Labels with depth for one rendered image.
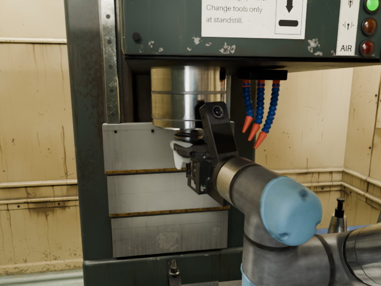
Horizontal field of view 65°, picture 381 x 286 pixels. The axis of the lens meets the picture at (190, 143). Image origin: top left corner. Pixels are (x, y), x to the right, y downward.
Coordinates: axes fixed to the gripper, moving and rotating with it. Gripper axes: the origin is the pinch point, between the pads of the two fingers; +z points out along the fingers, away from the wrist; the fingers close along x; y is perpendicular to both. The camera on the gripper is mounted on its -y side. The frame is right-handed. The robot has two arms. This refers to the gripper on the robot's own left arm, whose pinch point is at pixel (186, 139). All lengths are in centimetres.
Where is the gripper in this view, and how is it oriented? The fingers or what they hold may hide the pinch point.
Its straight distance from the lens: 66.6
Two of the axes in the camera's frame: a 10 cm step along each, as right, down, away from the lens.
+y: -0.2, 9.7, 2.4
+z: -4.1, -2.3, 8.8
